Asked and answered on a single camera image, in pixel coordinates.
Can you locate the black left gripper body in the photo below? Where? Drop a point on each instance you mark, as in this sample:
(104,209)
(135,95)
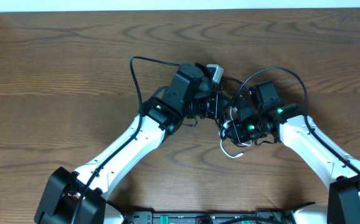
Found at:
(209,106)

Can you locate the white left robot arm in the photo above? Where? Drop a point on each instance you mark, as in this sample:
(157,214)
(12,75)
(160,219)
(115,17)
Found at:
(81,196)

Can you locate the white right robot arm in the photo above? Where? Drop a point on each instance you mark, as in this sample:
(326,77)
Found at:
(338,170)

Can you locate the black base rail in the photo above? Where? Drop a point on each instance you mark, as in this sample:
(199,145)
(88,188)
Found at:
(198,217)

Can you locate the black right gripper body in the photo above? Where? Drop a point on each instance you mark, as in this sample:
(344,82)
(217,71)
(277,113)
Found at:
(247,130)

